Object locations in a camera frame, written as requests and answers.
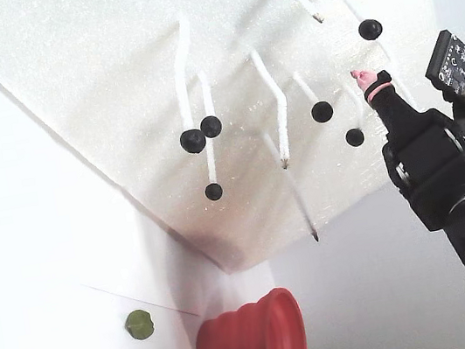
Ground white backdrop panel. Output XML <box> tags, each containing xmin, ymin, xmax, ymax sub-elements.
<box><xmin>259</xmin><ymin>172</ymin><xmax>465</xmax><ymax>349</ymax></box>

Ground white paper sheet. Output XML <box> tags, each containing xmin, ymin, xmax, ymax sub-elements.
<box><xmin>63</xmin><ymin>179</ymin><xmax>220</xmax><ymax>336</ymax></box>

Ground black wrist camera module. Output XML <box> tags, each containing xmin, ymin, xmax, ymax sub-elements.
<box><xmin>419</xmin><ymin>26</ymin><xmax>465</xmax><ymax>102</ymax></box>

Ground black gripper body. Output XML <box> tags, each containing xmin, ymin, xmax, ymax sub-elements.
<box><xmin>376</xmin><ymin>101</ymin><xmax>465</xmax><ymax>239</ymax></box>

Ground green leaf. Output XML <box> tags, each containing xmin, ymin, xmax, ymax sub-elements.
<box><xmin>122</xmin><ymin>307</ymin><xmax>157</xmax><ymax>344</ymax></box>

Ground dark blueberry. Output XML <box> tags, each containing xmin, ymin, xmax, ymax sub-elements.
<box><xmin>203</xmin><ymin>181</ymin><xmax>225</xmax><ymax>203</ymax></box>
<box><xmin>344</xmin><ymin>126</ymin><xmax>367</xmax><ymax>150</ymax></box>
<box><xmin>356</xmin><ymin>17</ymin><xmax>385</xmax><ymax>44</ymax></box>
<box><xmin>309</xmin><ymin>99</ymin><xmax>337</xmax><ymax>124</ymax></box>
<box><xmin>178</xmin><ymin>126</ymin><xmax>210</xmax><ymax>157</ymax></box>
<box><xmin>198</xmin><ymin>114</ymin><xmax>225</xmax><ymax>140</ymax></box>

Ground white foam board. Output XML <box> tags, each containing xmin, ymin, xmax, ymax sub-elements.
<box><xmin>0</xmin><ymin>0</ymin><xmax>465</xmax><ymax>311</ymax></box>

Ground pink covered gripper finger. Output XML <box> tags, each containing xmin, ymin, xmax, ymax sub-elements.
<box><xmin>350</xmin><ymin>60</ymin><xmax>424</xmax><ymax>142</ymax></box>

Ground red collapsible cup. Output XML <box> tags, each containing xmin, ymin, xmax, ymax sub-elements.
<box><xmin>188</xmin><ymin>284</ymin><xmax>309</xmax><ymax>349</ymax></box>

